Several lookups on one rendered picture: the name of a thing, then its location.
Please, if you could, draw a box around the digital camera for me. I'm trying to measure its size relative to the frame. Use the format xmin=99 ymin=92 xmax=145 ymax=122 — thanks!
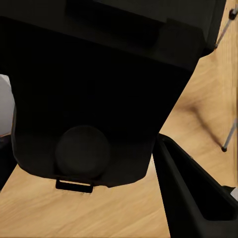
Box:
xmin=0 ymin=0 xmax=227 ymax=193

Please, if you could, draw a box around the camera tripod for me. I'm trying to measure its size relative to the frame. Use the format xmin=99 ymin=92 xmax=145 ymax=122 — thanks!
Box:
xmin=215 ymin=3 xmax=238 ymax=152

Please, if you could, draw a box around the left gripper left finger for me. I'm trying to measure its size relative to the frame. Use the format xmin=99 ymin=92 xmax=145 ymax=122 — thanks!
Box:
xmin=0 ymin=134 xmax=17 ymax=191

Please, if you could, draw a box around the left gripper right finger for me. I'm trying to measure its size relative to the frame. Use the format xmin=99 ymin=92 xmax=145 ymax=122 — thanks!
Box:
xmin=152 ymin=133 xmax=238 ymax=238

